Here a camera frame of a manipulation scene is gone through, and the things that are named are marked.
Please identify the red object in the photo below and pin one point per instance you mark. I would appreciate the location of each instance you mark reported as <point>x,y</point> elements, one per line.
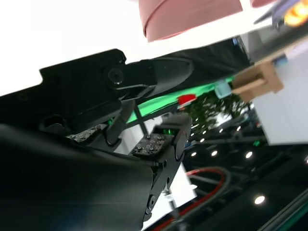
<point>187,99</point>

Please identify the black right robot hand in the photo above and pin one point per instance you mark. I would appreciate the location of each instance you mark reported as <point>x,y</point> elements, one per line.
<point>60,180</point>

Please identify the black backdrop cloth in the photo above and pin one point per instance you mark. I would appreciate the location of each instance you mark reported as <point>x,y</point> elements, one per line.
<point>216,60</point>

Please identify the pale teal block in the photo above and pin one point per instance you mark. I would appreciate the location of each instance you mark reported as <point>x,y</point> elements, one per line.
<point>222,89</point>

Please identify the black tripod pole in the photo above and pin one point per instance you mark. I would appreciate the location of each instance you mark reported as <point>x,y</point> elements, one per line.
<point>142,120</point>

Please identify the pink plastic bowl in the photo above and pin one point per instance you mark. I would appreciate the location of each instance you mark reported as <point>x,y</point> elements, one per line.
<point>260,3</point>
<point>192,19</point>
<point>149,9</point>

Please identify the white box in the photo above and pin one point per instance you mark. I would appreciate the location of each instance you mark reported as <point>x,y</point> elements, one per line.
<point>284,115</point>

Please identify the green cloth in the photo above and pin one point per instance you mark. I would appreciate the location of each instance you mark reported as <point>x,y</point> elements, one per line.
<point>163,101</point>

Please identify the brown cardboard box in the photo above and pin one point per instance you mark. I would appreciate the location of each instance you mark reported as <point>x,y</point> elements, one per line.
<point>260,79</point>

